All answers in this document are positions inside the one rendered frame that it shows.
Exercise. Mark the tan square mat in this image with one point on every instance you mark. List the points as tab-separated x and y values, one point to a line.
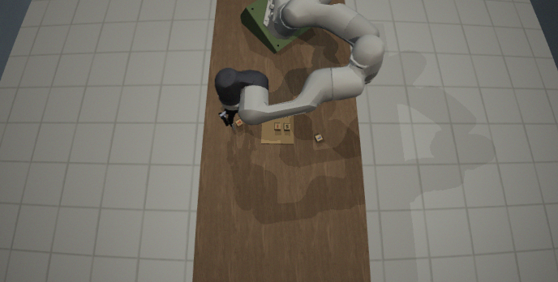
269	135

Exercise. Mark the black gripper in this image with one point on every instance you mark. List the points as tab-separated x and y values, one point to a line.
230	117

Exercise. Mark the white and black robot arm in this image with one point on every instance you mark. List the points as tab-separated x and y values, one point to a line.
348	81

